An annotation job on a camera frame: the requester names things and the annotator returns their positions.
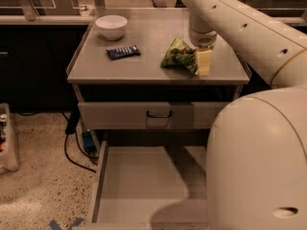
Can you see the clear plastic bin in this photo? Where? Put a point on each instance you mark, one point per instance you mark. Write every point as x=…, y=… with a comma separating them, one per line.
x=9, y=154

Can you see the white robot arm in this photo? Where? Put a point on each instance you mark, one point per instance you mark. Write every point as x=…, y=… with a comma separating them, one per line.
x=256, y=167

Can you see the blue power adapter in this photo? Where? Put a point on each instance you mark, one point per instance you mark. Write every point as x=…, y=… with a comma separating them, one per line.
x=88, y=142

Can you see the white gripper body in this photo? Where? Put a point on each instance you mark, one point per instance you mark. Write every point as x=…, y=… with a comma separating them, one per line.
x=201, y=37

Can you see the grey drawer cabinet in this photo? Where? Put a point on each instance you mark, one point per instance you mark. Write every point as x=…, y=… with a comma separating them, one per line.
x=98, y=78

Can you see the black drawer handle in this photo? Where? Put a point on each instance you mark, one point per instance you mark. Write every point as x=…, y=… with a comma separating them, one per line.
x=158, y=116

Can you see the dark blue snack bar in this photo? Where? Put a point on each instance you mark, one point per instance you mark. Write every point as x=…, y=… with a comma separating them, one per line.
x=123, y=52

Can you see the green jalapeno chip bag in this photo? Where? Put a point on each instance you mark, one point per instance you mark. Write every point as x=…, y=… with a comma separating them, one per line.
x=180, y=54

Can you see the open grey middle drawer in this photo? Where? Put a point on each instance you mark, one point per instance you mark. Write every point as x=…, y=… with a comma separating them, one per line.
x=149, y=188

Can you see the white ceramic bowl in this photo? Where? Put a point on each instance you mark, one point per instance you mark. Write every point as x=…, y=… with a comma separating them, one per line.
x=112, y=27

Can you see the closed grey top drawer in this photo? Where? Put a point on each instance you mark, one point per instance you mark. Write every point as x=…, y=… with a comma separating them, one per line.
x=132, y=115

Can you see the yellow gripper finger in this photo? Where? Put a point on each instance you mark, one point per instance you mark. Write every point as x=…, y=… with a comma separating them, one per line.
x=203, y=59

